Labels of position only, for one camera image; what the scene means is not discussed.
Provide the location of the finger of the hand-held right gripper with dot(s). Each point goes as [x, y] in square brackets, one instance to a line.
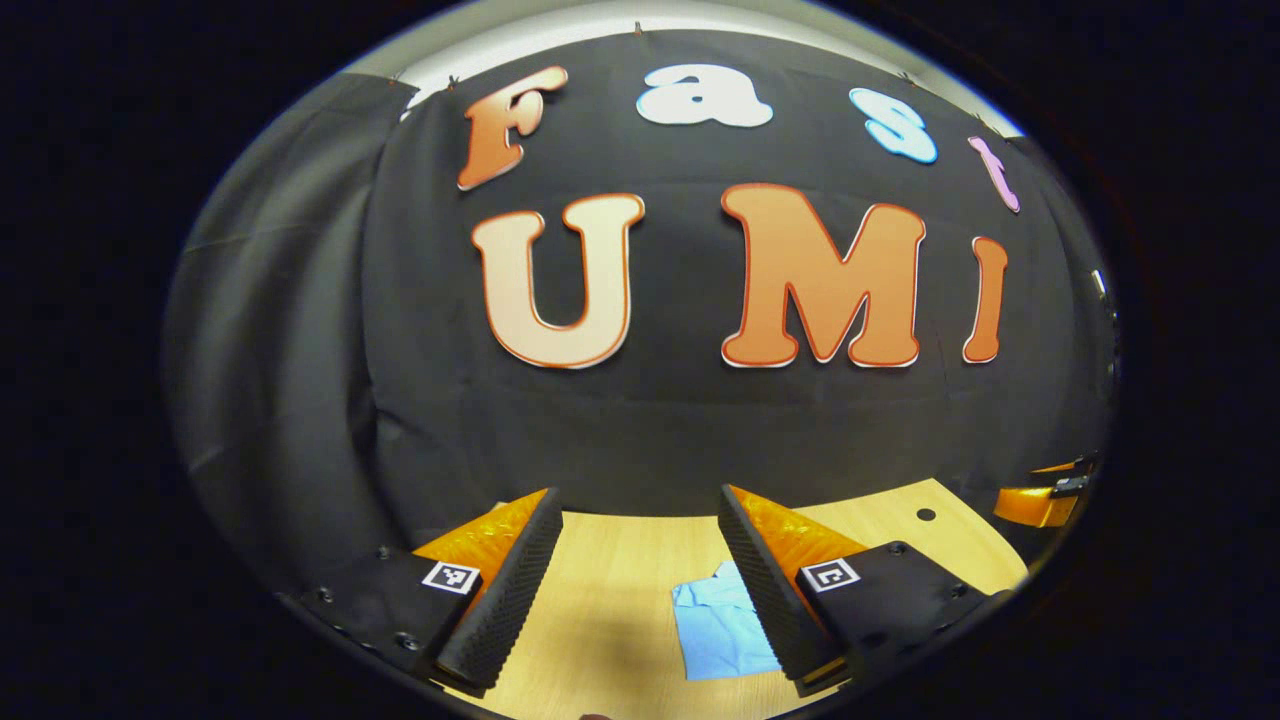
[1030, 507]
[1070, 487]

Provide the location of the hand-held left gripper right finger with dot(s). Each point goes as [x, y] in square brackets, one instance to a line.
[765, 600]

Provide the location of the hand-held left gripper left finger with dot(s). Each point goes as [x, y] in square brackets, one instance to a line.
[515, 600]

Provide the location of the light blue T-shirt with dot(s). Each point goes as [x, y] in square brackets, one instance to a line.
[715, 630]

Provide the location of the black backdrop cloth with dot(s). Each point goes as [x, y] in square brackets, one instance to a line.
[700, 430]

